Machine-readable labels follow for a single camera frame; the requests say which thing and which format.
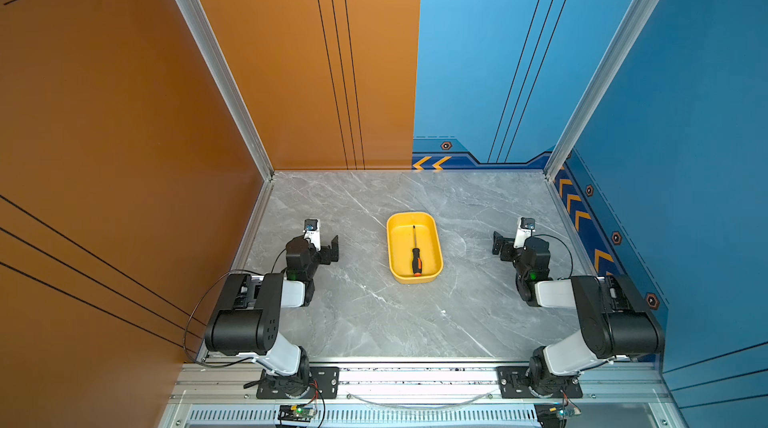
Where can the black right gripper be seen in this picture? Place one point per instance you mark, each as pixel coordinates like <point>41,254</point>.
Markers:
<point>507,245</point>

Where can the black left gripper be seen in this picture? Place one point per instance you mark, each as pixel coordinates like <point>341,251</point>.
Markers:
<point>325,258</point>

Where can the black red screwdriver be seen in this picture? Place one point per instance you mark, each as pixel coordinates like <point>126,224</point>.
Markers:
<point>416,264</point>

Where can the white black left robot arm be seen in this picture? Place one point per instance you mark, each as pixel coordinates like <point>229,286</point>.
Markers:
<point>246,319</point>

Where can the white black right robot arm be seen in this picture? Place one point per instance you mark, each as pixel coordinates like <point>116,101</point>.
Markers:
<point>613,319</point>

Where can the yellow plastic bin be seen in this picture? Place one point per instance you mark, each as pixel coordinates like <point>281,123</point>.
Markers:
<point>400,244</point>

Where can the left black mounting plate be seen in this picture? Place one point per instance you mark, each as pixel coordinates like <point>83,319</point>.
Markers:
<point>318,381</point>

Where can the black mounting plate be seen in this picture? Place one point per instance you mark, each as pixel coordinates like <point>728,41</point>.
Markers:
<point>318,381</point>
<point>514,383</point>

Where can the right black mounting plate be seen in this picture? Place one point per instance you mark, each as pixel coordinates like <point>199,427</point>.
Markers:
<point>514,383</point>

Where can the left green circuit board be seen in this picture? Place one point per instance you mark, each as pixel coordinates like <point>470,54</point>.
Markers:
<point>295,415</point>

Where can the green circuit board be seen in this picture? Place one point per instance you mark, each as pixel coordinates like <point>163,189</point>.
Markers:
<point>555,415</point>
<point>295,415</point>

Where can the right green circuit board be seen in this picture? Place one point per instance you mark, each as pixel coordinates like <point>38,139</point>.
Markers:
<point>555,415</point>

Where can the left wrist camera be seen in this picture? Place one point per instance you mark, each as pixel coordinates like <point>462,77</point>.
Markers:
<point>312,232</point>

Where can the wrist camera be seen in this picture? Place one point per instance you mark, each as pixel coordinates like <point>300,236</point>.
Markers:
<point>525,229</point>
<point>312,232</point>

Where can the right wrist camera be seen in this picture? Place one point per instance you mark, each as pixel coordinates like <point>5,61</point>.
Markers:
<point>525,229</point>

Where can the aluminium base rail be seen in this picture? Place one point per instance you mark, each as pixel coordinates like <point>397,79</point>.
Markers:
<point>427,392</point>

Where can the aluminium corner post right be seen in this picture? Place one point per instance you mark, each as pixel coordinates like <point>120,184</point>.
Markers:
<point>625,37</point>

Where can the aluminium corner post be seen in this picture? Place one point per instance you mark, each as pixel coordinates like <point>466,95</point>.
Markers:
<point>625,37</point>
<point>203,34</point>

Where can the aluminium corner post left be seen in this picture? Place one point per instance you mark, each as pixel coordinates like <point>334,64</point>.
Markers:
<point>203,34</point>

